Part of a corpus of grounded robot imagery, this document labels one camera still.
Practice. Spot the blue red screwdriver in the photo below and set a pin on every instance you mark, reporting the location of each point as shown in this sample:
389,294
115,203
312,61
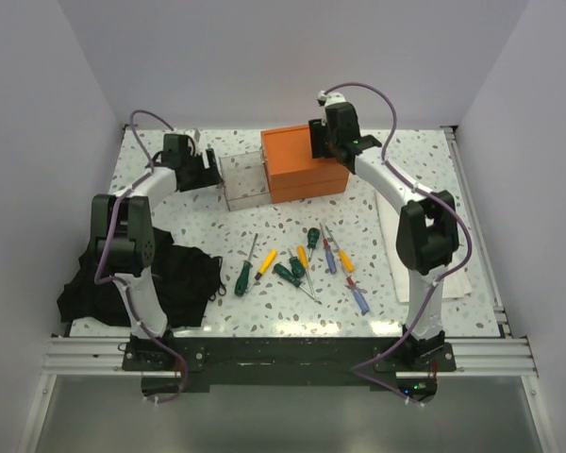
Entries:
358,296
328,253

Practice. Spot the yellow screwdriver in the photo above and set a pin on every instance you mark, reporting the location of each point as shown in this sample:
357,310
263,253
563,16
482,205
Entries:
265,265
347,264
304,261

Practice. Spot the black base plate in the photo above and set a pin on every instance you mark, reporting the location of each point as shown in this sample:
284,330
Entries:
194,365

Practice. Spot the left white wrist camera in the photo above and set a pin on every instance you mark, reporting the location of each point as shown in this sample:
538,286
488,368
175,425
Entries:
196,135

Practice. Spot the stubby green screwdriver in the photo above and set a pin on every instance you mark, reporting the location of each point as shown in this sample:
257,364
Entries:
313,238
297,268

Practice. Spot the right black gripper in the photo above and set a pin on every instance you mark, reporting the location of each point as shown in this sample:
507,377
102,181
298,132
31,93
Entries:
317,131

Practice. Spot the long green screwdriver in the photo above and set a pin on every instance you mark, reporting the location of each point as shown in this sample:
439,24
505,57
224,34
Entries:
243,278

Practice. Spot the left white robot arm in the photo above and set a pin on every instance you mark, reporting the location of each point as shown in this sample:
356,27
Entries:
122,235

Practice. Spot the clear plastic drawer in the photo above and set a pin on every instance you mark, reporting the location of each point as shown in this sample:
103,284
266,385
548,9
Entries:
245,181

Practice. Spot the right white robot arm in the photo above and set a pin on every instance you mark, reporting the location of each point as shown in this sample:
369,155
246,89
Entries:
427,232

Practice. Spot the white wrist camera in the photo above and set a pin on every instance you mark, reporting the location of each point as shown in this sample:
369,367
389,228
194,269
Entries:
326,99
196,135

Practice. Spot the orange drawer box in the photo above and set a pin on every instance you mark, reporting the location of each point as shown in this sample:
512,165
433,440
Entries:
292,173

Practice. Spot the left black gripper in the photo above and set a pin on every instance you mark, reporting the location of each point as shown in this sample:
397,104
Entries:
208,176

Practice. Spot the black cloth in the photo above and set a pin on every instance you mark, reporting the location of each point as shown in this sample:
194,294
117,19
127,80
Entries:
185,278

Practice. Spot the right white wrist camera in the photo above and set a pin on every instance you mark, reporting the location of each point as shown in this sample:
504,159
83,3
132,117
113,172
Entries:
326,99

